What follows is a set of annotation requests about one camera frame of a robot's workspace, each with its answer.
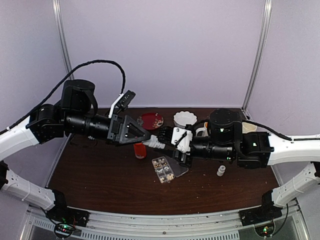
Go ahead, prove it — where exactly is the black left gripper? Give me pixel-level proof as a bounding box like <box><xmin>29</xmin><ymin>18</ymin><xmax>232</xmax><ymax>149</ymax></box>
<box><xmin>64</xmin><ymin>110</ymin><xmax>152</xmax><ymax>147</ymax></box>

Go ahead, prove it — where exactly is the small white dropper bottle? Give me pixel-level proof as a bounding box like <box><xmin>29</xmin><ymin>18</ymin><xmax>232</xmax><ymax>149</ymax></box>
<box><xmin>216</xmin><ymin>165</ymin><xmax>226</xmax><ymax>177</ymax></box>

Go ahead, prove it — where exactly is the clear plastic pill organizer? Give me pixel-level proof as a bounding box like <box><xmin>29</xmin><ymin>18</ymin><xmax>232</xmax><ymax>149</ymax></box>
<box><xmin>151</xmin><ymin>156</ymin><xmax>189</xmax><ymax>184</ymax></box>

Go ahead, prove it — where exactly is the orange pill bottle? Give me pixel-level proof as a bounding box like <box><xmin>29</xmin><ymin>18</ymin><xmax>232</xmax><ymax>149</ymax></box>
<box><xmin>133</xmin><ymin>142</ymin><xmax>147</xmax><ymax>159</ymax></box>

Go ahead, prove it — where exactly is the small white pill bottle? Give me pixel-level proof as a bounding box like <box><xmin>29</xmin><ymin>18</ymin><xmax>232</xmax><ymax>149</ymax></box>
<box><xmin>142</xmin><ymin>139</ymin><xmax>166</xmax><ymax>149</ymax></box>

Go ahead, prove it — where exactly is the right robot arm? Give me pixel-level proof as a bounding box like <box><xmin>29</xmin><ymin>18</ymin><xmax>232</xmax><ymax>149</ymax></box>
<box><xmin>156</xmin><ymin>108</ymin><xmax>320</xmax><ymax>221</ymax></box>

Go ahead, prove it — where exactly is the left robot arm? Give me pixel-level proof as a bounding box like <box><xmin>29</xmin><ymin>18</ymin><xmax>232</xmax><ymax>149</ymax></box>
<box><xmin>0</xmin><ymin>79</ymin><xmax>151</xmax><ymax>222</ymax></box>

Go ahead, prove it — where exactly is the floral mug yellow inside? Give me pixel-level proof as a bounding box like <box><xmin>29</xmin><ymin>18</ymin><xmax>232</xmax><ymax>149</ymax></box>
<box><xmin>195</xmin><ymin>121</ymin><xmax>209</xmax><ymax>137</ymax></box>

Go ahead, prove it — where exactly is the cream ribbed mug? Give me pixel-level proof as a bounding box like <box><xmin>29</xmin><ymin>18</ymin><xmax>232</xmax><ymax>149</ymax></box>
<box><xmin>242</xmin><ymin>122</ymin><xmax>258</xmax><ymax>134</ymax></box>

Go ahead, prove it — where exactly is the white scalloped bowl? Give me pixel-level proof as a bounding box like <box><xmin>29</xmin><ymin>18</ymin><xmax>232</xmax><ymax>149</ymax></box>
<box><xmin>173</xmin><ymin>111</ymin><xmax>198</xmax><ymax>128</ymax></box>

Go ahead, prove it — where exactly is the red floral plate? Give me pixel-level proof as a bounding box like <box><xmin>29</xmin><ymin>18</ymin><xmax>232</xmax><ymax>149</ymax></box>
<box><xmin>136</xmin><ymin>112</ymin><xmax>164</xmax><ymax>131</ymax></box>

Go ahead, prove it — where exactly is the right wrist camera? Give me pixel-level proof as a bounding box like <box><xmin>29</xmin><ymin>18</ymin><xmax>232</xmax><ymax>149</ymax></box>
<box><xmin>157</xmin><ymin>126</ymin><xmax>193</xmax><ymax>154</ymax></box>

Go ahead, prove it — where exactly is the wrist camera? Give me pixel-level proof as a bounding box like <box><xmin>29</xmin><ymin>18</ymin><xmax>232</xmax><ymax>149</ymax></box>
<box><xmin>107</xmin><ymin>90</ymin><xmax>136</xmax><ymax>119</ymax></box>
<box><xmin>157</xmin><ymin>126</ymin><xmax>193</xmax><ymax>154</ymax></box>

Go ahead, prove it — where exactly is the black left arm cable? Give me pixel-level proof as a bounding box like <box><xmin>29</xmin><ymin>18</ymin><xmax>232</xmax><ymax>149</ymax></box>
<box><xmin>0</xmin><ymin>59</ymin><xmax>126</xmax><ymax>131</ymax></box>

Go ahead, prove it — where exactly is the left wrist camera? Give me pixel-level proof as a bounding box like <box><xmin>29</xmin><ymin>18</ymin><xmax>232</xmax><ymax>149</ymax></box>
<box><xmin>107</xmin><ymin>90</ymin><xmax>136</xmax><ymax>119</ymax></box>

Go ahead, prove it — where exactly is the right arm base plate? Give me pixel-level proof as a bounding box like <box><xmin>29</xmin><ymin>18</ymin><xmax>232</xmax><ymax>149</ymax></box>
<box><xmin>238</xmin><ymin>205</ymin><xmax>282</xmax><ymax>226</ymax></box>

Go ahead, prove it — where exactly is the aluminium front rail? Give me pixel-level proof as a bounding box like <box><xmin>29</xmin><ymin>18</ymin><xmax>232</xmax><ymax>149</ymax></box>
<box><xmin>19</xmin><ymin>197</ymin><xmax>311</xmax><ymax>240</ymax></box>

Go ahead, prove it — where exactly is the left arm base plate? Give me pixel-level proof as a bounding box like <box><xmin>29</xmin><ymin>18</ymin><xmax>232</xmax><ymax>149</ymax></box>
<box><xmin>46</xmin><ymin>205</ymin><xmax>90</xmax><ymax>227</ymax></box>

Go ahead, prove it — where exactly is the left aluminium frame post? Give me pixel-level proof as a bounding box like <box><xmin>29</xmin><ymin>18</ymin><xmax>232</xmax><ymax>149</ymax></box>
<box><xmin>52</xmin><ymin>0</ymin><xmax>73</xmax><ymax>74</ymax></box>

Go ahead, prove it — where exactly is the aluminium frame post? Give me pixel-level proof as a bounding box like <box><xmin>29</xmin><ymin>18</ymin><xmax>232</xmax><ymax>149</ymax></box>
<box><xmin>52</xmin><ymin>0</ymin><xmax>73</xmax><ymax>74</ymax></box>
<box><xmin>241</xmin><ymin>0</ymin><xmax>273</xmax><ymax>112</ymax></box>

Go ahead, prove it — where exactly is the right aluminium frame post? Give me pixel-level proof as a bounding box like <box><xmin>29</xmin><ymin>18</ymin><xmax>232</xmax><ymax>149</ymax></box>
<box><xmin>241</xmin><ymin>0</ymin><xmax>273</xmax><ymax>112</ymax></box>

